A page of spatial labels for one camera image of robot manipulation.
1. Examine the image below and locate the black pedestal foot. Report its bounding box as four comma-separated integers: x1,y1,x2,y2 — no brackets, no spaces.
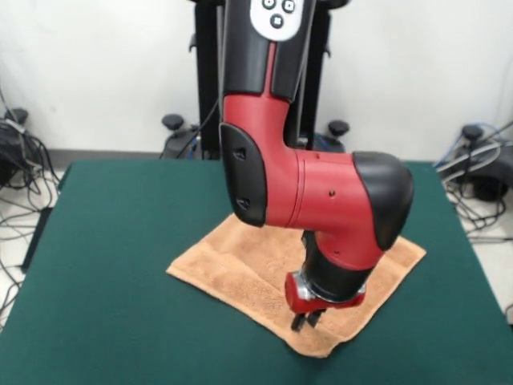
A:
0,107,31,189
438,124,513,201
312,119,352,156
160,113,204,160

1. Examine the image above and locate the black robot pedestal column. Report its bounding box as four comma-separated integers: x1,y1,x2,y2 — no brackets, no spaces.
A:
188,0,353,161

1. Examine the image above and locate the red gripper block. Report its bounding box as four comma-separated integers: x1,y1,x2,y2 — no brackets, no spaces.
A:
283,273,366,332

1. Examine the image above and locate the black cable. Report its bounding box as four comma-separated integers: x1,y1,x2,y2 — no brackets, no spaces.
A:
176,98,224,160

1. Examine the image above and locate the dark green table cloth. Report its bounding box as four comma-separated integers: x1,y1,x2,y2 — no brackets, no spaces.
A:
0,160,513,385

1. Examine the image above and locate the blue cable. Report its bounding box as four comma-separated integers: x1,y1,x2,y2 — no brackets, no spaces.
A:
434,122,504,169

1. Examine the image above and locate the orange terry towel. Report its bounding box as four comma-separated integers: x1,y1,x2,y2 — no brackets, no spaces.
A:
166,214,427,359

